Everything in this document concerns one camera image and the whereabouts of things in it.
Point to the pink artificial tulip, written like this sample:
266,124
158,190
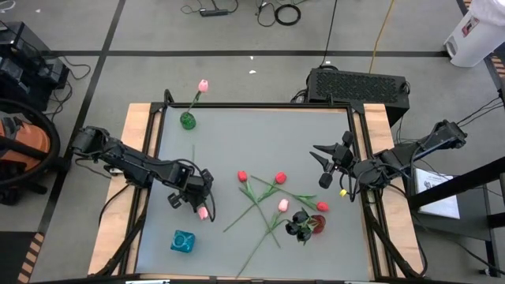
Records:
203,214
203,85
283,205

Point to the red artificial tulip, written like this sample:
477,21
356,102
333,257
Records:
242,176
280,178
322,206

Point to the white printed paper sheet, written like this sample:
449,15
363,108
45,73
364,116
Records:
438,197

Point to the orange black vacuum cleaner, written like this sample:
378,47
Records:
31,138

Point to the black equipment stack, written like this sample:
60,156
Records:
23,67

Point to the white bin with sticker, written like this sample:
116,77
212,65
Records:
473,35

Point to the green glass vase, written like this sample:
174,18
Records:
188,122

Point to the black aluminium table frame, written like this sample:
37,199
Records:
256,105

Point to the black power strip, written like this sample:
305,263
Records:
213,12

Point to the black perforated computer tower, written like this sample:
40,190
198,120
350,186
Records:
355,87

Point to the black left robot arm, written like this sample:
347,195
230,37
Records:
134,161

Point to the blue glass vase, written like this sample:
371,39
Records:
182,241

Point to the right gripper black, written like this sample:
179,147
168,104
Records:
342,158

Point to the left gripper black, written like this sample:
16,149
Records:
191,183

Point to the black side stand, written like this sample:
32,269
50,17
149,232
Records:
473,213

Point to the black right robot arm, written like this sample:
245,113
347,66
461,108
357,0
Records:
398,159

